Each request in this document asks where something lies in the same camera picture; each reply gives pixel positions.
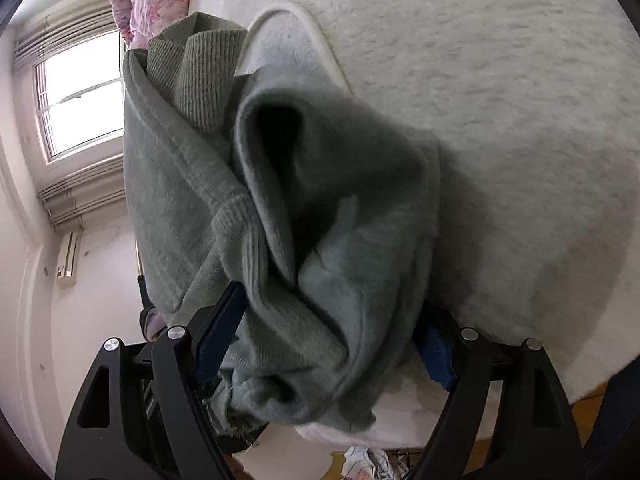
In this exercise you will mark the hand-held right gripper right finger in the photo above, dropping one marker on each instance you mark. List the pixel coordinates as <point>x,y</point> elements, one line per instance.
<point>440,355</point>

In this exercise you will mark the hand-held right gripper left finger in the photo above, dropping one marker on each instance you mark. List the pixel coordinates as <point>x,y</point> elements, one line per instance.
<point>215,345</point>

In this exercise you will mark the grey zip hoodie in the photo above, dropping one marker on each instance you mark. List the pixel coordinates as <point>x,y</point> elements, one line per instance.
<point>190,200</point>

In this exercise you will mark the crumpled pale clothes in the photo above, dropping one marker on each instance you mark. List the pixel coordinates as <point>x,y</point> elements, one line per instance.
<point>367,462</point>

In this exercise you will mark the lilac hanging garment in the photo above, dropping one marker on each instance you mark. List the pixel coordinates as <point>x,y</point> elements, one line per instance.
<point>154,325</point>

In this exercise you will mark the wooden bed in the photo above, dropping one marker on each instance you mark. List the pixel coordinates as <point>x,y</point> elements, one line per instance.
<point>390,420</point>

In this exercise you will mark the dark hanging jacket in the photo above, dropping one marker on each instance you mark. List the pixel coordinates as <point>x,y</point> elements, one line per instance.
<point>145,295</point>

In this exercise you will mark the wooden barre rack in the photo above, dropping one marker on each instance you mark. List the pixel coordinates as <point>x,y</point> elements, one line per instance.
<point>138,260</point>

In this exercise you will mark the white air conditioner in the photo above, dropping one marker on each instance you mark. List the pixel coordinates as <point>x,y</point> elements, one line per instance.
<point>69,260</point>

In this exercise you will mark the person's dark clothing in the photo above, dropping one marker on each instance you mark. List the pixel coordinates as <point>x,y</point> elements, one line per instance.
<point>620,435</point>

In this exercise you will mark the grey striped curtain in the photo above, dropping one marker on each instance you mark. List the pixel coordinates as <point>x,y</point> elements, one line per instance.
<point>85,195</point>
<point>65,35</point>

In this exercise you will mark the window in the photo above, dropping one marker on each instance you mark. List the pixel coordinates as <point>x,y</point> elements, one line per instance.
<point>75,95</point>

